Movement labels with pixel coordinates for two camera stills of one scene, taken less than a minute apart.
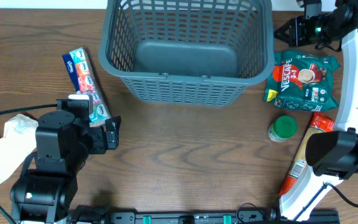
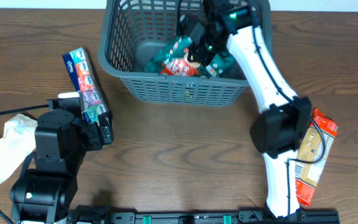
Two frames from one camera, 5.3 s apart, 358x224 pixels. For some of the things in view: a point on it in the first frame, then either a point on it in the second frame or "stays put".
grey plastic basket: [188, 53] stays put
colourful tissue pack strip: [86, 80] stays put
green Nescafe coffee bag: [302, 81] → [221, 64]
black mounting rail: [206, 217] stays put
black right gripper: [300, 32] → [197, 50]
